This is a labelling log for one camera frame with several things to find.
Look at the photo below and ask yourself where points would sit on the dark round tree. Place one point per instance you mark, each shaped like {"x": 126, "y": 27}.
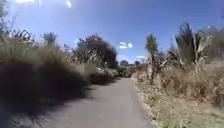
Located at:
{"x": 96, "y": 50}

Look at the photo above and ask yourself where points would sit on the grey asphalt path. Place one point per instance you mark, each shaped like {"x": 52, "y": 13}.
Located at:
{"x": 106, "y": 110}

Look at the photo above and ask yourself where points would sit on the dry grass verge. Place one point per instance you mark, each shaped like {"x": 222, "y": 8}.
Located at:
{"x": 166, "y": 110}

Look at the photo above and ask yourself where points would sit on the row of cabbage trees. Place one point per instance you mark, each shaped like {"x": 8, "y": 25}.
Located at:
{"x": 186, "y": 46}

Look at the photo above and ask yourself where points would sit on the dark bushes and flax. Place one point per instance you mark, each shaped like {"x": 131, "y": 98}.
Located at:
{"x": 36, "y": 76}

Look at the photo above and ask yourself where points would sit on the tall dry grass bank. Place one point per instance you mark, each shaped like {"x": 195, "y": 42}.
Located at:
{"x": 193, "y": 81}

